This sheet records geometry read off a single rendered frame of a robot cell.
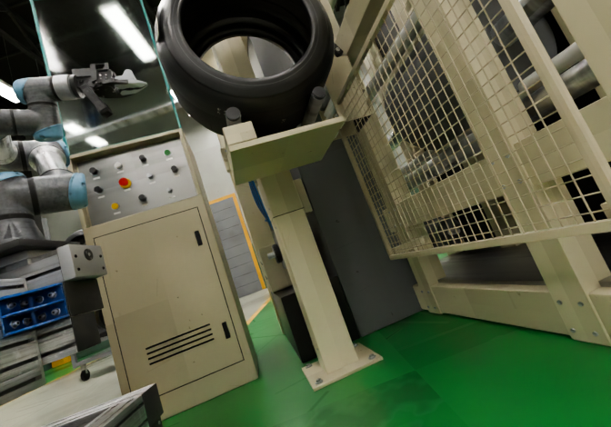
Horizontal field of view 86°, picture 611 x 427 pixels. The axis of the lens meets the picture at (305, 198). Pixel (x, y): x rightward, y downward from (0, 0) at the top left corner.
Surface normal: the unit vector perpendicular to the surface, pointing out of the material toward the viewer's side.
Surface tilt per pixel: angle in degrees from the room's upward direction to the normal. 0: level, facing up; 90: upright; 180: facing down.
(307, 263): 90
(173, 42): 91
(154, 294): 90
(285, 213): 90
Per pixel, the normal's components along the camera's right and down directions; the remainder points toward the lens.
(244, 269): -0.01, -0.18
